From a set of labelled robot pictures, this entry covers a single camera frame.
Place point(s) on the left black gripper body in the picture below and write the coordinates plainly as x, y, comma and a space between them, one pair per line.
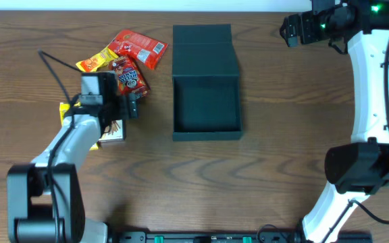
119, 109

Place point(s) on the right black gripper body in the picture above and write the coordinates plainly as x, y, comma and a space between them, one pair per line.
312, 28

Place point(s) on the brown Pocky box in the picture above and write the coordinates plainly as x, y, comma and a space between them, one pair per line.
116, 131

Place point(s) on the yellow snack bag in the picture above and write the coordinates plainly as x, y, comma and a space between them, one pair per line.
63, 108

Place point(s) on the black gift box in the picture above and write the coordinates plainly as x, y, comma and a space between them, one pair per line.
206, 84

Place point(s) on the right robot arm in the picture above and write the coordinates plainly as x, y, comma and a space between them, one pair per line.
357, 170

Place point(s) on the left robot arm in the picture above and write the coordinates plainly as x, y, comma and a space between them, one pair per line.
44, 200

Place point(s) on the red Hello Panda box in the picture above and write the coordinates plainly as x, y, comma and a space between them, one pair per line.
130, 80

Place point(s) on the orange yellow candy wrapper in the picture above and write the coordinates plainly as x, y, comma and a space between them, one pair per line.
97, 61

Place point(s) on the red candy bag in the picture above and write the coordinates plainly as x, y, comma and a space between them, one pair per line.
140, 47

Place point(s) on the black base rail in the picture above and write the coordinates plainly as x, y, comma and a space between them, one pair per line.
211, 237

